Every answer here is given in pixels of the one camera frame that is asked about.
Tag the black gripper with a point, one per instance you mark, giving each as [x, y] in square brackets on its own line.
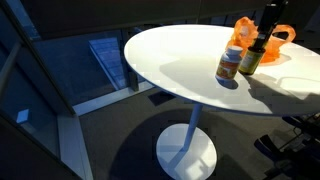
[271, 16]

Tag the amber bottle with yellow cap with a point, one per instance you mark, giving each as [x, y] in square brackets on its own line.
[250, 61]

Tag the orange plastic bag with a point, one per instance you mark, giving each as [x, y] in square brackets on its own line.
[245, 35]

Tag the tall white bottle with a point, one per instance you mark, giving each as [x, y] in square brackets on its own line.
[245, 31]

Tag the small dark-capped jar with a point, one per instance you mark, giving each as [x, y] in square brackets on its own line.
[228, 66]

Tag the white table pedestal base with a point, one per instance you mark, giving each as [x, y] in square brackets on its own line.
[188, 150]

